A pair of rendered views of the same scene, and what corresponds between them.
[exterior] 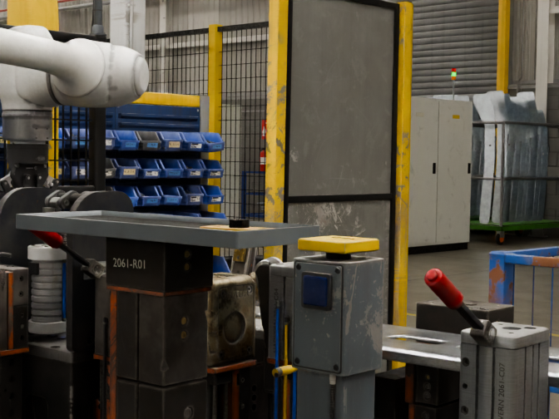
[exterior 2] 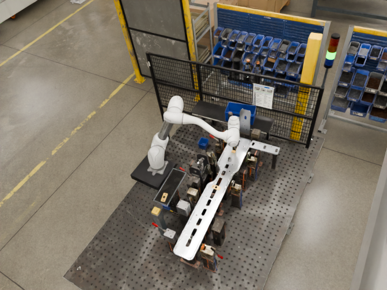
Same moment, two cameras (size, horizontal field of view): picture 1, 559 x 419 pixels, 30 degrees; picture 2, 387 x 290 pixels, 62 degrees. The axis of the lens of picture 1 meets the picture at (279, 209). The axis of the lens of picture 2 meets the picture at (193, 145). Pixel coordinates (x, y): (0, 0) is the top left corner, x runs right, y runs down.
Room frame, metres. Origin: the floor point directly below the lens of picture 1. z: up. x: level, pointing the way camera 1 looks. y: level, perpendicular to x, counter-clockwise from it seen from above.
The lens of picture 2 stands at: (1.28, -1.49, 3.56)
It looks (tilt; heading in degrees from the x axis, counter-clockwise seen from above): 50 degrees down; 83
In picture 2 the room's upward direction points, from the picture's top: 9 degrees counter-clockwise
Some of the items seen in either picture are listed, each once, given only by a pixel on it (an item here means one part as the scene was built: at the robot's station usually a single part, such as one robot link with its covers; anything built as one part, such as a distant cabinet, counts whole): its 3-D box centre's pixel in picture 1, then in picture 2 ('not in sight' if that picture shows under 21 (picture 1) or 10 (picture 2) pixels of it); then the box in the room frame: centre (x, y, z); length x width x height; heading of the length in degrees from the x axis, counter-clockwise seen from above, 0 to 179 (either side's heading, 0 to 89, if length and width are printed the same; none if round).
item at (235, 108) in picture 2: not in sight; (240, 113); (2.12, 0.86, 1.10); 0.30 x 0.17 x 0.13; 148
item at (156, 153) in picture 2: not in sight; (155, 156); (1.14, 0.72, 0.92); 0.18 x 0.16 x 0.22; 70
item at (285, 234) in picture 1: (160, 227); (170, 186); (1.22, 0.14, 1.16); 0.37 x 0.14 x 0.02; 50
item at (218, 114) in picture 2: not in sight; (231, 116); (2.04, 0.92, 1.02); 0.90 x 0.22 x 0.03; 140
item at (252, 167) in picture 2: not in sight; (251, 168); (2.04, 0.28, 0.87); 0.12 x 0.09 x 0.35; 140
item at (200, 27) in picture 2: not in sight; (177, 44); (1.86, 3.13, 0.65); 1.00 x 0.50 x 1.30; 136
